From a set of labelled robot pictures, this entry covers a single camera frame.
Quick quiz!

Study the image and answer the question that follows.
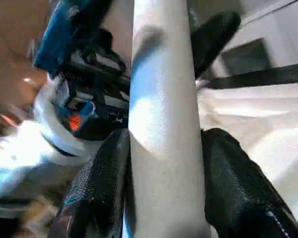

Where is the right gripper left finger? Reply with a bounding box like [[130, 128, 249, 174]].
[[47, 128, 132, 238]]

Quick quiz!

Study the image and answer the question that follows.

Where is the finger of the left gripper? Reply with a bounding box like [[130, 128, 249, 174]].
[[190, 11, 243, 81]]

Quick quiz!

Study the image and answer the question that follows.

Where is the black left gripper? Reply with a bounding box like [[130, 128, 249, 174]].
[[55, 27, 132, 143]]

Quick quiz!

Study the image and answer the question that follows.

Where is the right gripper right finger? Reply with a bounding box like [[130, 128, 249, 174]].
[[201, 127, 298, 238]]

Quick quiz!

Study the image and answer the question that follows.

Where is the white plastic table top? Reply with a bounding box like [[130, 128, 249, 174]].
[[195, 81, 298, 234]]

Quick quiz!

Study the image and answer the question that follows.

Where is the white plastic table leg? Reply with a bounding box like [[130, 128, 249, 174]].
[[123, 0, 212, 238]]

